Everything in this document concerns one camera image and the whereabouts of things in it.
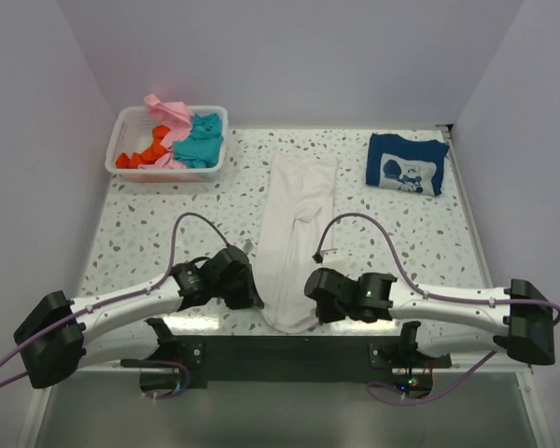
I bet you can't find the white t-shirt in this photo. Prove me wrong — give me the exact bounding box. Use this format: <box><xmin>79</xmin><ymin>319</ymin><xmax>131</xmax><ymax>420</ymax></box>
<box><xmin>253</xmin><ymin>154</ymin><xmax>338</xmax><ymax>334</ymax></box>

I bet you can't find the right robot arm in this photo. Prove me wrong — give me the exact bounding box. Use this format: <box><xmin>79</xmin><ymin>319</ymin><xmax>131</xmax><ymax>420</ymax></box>
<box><xmin>303</xmin><ymin>267</ymin><xmax>557</xmax><ymax>367</ymax></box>

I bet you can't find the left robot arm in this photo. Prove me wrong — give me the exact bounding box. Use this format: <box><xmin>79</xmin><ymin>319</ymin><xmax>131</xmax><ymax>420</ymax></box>
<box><xmin>14</xmin><ymin>245</ymin><xmax>263</xmax><ymax>389</ymax></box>

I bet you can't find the teal t-shirt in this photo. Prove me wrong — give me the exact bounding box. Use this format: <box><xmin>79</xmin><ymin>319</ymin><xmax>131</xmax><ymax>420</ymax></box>
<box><xmin>173</xmin><ymin>114</ymin><xmax>224</xmax><ymax>169</ymax></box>

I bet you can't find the orange t-shirt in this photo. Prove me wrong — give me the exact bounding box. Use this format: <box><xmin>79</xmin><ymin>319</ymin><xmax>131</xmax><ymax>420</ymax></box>
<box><xmin>115</xmin><ymin>125</ymin><xmax>175</xmax><ymax>169</ymax></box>

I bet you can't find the folded blue printed t-shirt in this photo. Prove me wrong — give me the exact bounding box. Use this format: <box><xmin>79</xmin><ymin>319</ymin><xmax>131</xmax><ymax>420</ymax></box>
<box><xmin>365</xmin><ymin>133</ymin><xmax>449</xmax><ymax>197</ymax></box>

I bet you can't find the pink t-shirt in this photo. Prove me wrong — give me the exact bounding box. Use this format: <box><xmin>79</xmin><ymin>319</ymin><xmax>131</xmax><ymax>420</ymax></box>
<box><xmin>144</xmin><ymin>94</ymin><xmax>194</xmax><ymax>170</ymax></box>

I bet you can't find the white plastic basket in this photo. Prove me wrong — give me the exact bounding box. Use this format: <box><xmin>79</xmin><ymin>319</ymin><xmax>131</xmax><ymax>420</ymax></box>
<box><xmin>105</xmin><ymin>95</ymin><xmax>228</xmax><ymax>182</ymax></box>

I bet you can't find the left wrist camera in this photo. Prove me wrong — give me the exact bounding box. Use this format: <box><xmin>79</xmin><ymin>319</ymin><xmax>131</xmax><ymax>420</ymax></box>
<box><xmin>242</xmin><ymin>239</ymin><xmax>255</xmax><ymax>257</ymax></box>

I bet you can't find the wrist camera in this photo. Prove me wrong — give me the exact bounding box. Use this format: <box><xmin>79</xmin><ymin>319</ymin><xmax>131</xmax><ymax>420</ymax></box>
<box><xmin>312</xmin><ymin>248</ymin><xmax>346</xmax><ymax>272</ymax></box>
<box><xmin>242</xmin><ymin>239</ymin><xmax>255</xmax><ymax>257</ymax></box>

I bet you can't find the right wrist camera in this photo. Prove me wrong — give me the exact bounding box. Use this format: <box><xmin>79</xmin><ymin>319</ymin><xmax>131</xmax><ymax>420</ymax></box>
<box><xmin>312</xmin><ymin>248</ymin><xmax>346</xmax><ymax>272</ymax></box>

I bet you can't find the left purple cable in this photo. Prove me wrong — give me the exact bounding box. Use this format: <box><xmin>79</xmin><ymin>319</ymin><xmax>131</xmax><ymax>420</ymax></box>
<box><xmin>0</xmin><ymin>212</ymin><xmax>232</xmax><ymax>400</ymax></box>

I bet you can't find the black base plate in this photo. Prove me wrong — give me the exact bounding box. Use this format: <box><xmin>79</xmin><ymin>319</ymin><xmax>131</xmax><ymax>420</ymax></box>
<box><xmin>121</xmin><ymin>336</ymin><xmax>452</xmax><ymax>391</ymax></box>

